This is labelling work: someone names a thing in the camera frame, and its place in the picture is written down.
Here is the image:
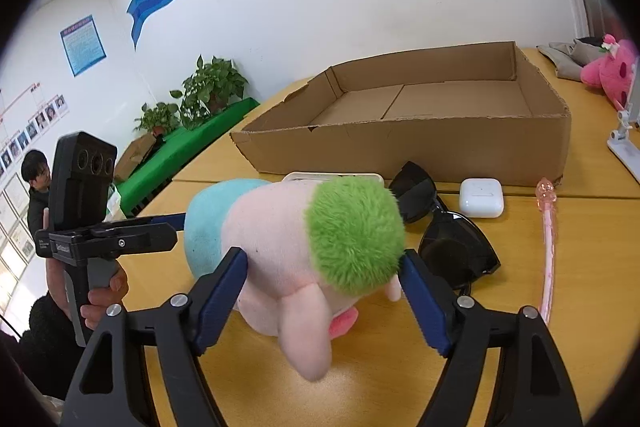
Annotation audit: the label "pink plush toy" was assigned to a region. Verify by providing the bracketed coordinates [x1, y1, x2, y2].
[580, 34, 640, 110]

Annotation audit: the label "person's left hand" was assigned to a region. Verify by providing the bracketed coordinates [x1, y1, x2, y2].
[46, 259, 129, 332]

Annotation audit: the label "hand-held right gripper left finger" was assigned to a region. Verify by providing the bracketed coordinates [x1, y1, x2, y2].
[60, 246, 249, 427]

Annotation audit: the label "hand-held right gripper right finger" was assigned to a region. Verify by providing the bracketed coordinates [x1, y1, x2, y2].
[398, 248, 586, 427]

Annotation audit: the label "large potted plant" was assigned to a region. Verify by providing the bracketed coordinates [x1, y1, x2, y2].
[181, 55, 250, 130]

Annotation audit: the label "white phone case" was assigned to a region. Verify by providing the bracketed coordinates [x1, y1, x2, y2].
[282, 172, 386, 186]

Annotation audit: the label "blue wall notice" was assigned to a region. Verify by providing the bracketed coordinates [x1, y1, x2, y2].
[60, 14, 108, 78]

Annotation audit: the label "green-haired plush toy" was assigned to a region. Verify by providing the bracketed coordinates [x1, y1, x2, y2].
[183, 177, 407, 383]

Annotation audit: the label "white phone stand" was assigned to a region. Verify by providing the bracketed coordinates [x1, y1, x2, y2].
[606, 57, 640, 184]

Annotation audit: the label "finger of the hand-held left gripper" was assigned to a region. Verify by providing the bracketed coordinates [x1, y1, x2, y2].
[107, 212, 187, 228]
[89, 222, 179, 256]

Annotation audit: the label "grey cloth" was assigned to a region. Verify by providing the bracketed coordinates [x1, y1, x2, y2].
[537, 41, 608, 80]

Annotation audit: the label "wall photo chart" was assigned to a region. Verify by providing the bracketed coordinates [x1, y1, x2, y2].
[0, 82, 71, 174]

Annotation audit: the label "white earbuds case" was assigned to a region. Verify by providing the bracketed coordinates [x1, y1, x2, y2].
[459, 178, 505, 219]

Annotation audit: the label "person's left forearm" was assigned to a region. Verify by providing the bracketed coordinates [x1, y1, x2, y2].
[17, 293, 96, 403]

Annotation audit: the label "small potted plant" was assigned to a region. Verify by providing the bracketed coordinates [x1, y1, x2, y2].
[132, 102, 180, 138]

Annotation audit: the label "pink plastic wand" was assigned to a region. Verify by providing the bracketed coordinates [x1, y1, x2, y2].
[536, 177, 559, 326]

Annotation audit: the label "shallow cardboard box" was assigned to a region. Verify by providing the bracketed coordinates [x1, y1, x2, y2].
[230, 41, 572, 188]

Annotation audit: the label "framed wall certificates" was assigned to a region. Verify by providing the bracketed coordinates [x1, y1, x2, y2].
[0, 177, 37, 279]

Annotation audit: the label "small cardboard box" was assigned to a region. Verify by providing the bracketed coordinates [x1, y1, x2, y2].
[114, 133, 157, 182]

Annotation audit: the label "green covered table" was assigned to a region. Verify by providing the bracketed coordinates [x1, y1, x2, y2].
[114, 98, 261, 216]

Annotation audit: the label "black sunglasses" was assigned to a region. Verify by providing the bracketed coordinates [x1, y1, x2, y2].
[389, 161, 502, 296]

